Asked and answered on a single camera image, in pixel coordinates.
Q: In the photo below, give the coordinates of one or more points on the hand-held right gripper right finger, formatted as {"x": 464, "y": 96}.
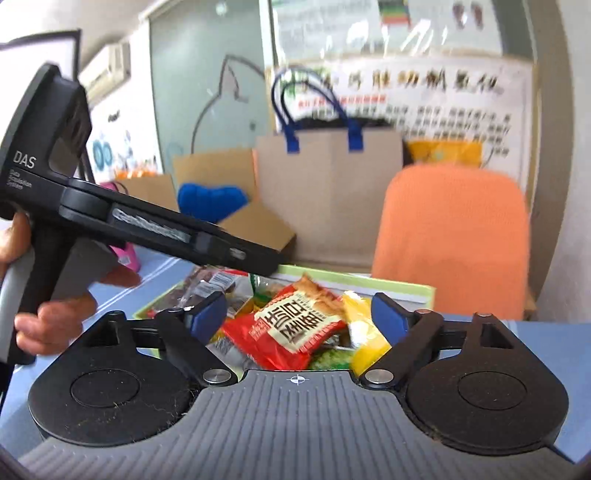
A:
{"x": 388, "y": 318}

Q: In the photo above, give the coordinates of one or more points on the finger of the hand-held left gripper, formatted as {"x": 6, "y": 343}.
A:
{"x": 194, "y": 235}

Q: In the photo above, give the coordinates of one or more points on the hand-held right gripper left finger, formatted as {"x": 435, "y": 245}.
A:
{"x": 207, "y": 318}

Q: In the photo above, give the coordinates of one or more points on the yellow snack packet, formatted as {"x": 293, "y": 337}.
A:
{"x": 364, "y": 341}

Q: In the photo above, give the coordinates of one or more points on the green cardboard box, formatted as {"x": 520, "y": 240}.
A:
{"x": 406, "y": 288}

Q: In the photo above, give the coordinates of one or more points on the red snack packet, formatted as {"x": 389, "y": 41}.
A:
{"x": 286, "y": 323}

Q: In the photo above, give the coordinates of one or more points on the person's left hand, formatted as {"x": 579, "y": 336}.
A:
{"x": 60, "y": 323}

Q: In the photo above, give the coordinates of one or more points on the brown snack packet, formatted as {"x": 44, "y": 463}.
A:
{"x": 184, "y": 288}

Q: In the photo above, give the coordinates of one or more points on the blue cushion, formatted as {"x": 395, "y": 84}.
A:
{"x": 210, "y": 201}

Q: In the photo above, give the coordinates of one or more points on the green snack packet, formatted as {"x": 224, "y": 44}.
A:
{"x": 332, "y": 357}
{"x": 265, "y": 290}

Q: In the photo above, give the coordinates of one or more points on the open cardboard box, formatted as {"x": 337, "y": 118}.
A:
{"x": 258, "y": 226}

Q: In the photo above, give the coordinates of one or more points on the pink bag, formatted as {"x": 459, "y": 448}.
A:
{"x": 125, "y": 256}

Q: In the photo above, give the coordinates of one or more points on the orange chair back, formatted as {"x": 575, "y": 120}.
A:
{"x": 452, "y": 240}

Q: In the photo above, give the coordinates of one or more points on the white air conditioner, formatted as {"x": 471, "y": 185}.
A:
{"x": 106, "y": 69}

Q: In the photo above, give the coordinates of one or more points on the black framed board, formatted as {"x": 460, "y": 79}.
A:
{"x": 46, "y": 39}

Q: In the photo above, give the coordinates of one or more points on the blue striped cloth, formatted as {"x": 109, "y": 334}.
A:
{"x": 531, "y": 332}

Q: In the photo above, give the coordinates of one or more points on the yellow plastic bag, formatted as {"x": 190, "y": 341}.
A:
{"x": 443, "y": 154}

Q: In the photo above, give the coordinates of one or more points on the colourful wall picture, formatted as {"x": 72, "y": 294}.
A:
{"x": 124, "y": 147}

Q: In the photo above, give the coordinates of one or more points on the wall poster with charts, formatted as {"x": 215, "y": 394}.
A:
{"x": 332, "y": 23}

